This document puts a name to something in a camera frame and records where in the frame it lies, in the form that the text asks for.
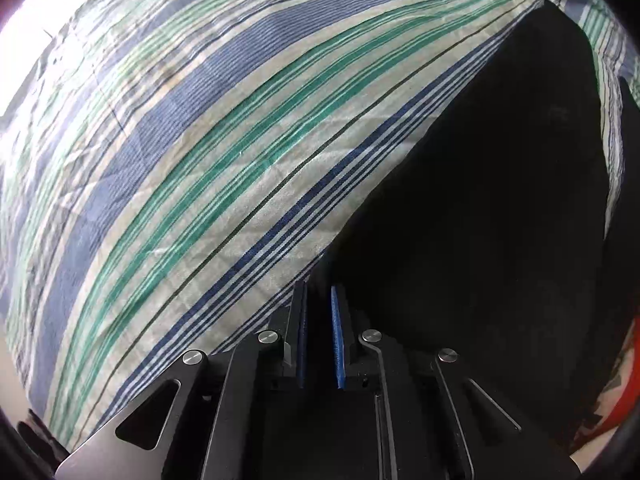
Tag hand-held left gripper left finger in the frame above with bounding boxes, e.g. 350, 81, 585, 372
55, 280, 308, 480

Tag striped bedsheet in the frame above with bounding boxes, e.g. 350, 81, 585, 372
0, 0, 640, 456

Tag black pants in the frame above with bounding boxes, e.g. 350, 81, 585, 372
287, 0, 640, 461

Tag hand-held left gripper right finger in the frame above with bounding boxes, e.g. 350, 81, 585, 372
330, 283, 582, 480

